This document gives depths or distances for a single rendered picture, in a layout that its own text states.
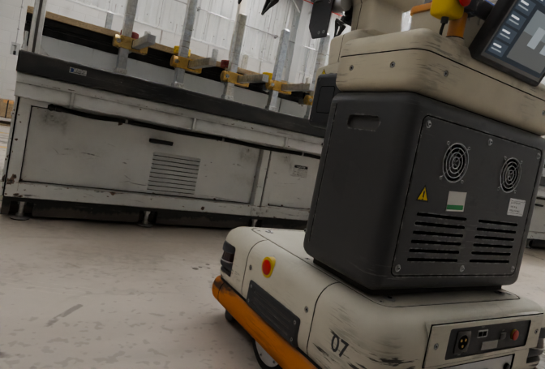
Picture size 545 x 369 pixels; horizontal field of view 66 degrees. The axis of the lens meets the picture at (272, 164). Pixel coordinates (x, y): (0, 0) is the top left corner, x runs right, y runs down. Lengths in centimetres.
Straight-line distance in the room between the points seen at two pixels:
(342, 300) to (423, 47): 50
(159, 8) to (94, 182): 764
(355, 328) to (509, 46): 64
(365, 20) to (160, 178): 135
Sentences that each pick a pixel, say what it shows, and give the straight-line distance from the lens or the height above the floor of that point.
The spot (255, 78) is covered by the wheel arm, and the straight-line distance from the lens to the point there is 189.
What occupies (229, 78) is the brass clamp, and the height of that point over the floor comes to 80.
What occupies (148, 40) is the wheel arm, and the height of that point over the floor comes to 82.
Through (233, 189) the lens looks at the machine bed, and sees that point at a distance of 238.
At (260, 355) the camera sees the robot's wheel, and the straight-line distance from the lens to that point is 111.
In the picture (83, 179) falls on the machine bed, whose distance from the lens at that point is 215.
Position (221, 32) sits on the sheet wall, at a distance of 995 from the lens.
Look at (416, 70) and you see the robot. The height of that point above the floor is 73.
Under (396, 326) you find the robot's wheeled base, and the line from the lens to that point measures 82.
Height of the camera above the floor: 54
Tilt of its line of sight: 3 degrees down
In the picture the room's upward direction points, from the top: 11 degrees clockwise
